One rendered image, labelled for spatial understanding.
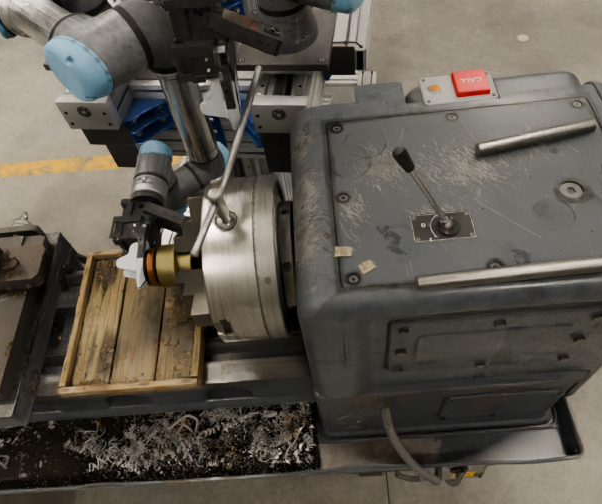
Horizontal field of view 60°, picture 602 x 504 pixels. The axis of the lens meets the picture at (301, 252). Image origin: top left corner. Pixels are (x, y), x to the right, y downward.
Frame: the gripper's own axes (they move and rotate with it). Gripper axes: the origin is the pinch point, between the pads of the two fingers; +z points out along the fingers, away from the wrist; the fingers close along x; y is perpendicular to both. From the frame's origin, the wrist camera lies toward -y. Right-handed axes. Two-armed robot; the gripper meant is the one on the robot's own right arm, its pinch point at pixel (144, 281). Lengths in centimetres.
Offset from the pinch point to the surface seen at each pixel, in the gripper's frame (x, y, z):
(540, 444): -53, -84, 22
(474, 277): 20, -56, 15
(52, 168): -111, 108, -139
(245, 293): 9.3, -21.9, 9.1
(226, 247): 14.3, -19.4, 3.0
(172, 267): 3.6, -6.6, -0.6
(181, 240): 5.4, -8.4, -5.3
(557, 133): 20, -75, -11
